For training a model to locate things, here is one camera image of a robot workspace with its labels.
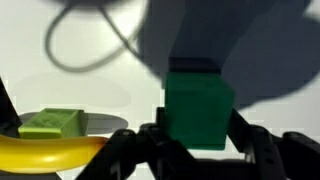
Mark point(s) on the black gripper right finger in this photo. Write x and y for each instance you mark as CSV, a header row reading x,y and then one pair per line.
x,y
293,156

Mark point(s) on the yellow banana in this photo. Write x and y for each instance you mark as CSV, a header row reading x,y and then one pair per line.
x,y
25,156

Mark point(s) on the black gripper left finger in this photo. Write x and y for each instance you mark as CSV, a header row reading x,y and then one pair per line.
x,y
167,159

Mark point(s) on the light green block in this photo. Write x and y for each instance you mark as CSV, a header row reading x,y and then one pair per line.
x,y
54,124

